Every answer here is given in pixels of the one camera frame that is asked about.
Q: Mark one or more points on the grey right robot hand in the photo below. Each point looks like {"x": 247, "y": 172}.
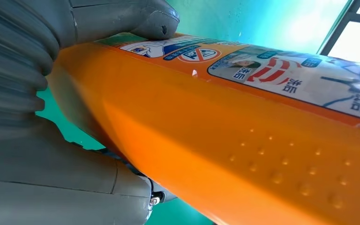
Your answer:
{"x": 59, "y": 186}

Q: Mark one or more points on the dark window frame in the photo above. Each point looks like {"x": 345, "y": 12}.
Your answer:
{"x": 354, "y": 17}

